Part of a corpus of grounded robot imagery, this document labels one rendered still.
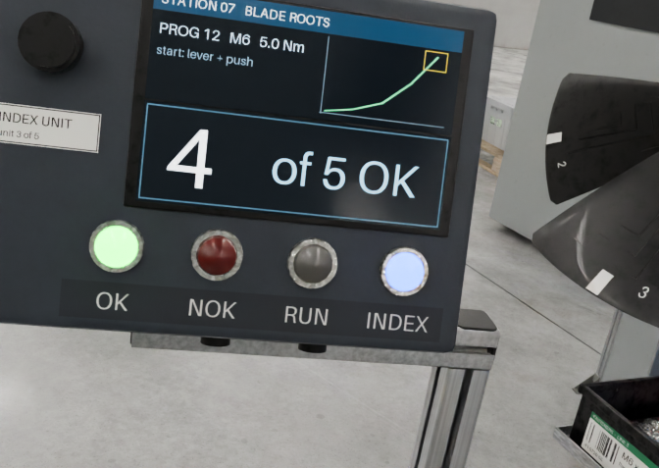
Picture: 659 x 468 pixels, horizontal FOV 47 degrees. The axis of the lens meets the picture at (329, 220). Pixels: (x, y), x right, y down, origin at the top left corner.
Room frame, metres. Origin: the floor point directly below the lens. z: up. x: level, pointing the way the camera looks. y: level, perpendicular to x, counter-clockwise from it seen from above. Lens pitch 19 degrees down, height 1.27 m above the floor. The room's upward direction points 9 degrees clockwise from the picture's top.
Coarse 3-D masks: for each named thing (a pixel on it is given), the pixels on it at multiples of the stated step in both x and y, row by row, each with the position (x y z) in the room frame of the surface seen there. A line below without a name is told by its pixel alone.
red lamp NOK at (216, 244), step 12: (204, 240) 0.35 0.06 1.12; (216, 240) 0.35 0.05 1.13; (228, 240) 0.35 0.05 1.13; (192, 252) 0.35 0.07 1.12; (204, 252) 0.35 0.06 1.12; (216, 252) 0.35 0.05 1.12; (228, 252) 0.35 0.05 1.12; (240, 252) 0.36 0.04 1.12; (192, 264) 0.35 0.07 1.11; (204, 264) 0.35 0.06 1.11; (216, 264) 0.35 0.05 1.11; (228, 264) 0.35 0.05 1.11; (240, 264) 0.35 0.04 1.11; (204, 276) 0.35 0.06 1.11; (216, 276) 0.35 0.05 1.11; (228, 276) 0.35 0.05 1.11
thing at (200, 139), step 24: (144, 120) 0.36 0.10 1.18; (168, 120) 0.37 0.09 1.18; (192, 120) 0.37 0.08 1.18; (216, 120) 0.37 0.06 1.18; (240, 120) 0.37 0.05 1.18; (144, 144) 0.36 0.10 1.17; (168, 144) 0.36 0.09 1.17; (192, 144) 0.36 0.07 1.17; (216, 144) 0.37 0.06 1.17; (240, 144) 0.37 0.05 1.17; (144, 168) 0.36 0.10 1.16; (168, 168) 0.36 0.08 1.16; (192, 168) 0.36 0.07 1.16; (216, 168) 0.36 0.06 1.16; (144, 192) 0.35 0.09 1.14; (168, 192) 0.36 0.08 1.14; (192, 192) 0.36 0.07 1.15; (216, 192) 0.36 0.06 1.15
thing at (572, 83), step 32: (576, 96) 1.25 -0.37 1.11; (608, 96) 1.19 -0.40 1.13; (640, 96) 1.14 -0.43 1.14; (576, 128) 1.22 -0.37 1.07; (608, 128) 1.17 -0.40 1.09; (640, 128) 1.13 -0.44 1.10; (576, 160) 1.20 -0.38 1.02; (608, 160) 1.16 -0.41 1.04; (640, 160) 1.12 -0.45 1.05; (576, 192) 1.18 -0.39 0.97
